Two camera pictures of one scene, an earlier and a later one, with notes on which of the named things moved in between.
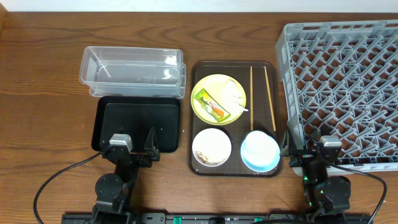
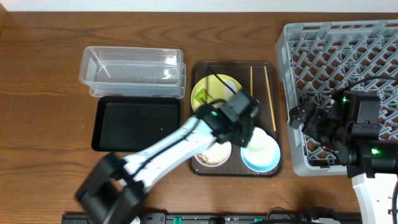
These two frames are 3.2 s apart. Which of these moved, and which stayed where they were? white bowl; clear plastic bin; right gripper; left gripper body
Moved: right gripper; left gripper body
Stayed: clear plastic bin; white bowl
